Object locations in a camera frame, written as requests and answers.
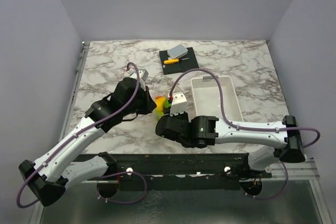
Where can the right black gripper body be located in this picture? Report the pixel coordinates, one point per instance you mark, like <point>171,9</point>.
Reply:
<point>180,117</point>

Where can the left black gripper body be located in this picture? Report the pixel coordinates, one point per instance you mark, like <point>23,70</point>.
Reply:
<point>138,107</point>

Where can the green toy pear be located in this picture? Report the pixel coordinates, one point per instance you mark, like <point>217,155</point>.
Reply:
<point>158,114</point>

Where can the green toy fruit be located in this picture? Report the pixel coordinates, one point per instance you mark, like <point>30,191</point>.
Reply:
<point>167,104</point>

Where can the clear zip top bag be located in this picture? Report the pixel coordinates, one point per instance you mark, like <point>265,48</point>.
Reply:
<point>163,89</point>

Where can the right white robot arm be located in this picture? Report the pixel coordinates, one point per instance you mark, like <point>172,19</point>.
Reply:
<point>279,141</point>

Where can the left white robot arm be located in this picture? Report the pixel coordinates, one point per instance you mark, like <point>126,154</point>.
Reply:
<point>49,176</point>

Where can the white perforated plastic basket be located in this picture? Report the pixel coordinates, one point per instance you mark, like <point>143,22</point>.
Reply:
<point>207,100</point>

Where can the black cutting board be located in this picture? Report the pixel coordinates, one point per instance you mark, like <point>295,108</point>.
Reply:
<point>189,62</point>

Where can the grey white rectangular box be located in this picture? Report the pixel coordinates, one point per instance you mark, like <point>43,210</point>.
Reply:
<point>177,51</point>

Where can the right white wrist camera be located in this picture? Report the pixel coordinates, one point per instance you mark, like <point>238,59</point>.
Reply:
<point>179,104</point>

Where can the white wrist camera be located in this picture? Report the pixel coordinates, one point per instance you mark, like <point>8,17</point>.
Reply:
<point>179,104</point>
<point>143,73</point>

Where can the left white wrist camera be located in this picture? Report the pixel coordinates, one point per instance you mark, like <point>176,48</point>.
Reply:
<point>143,73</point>

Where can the yellow handled knife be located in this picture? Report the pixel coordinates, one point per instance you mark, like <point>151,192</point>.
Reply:
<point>172,61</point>

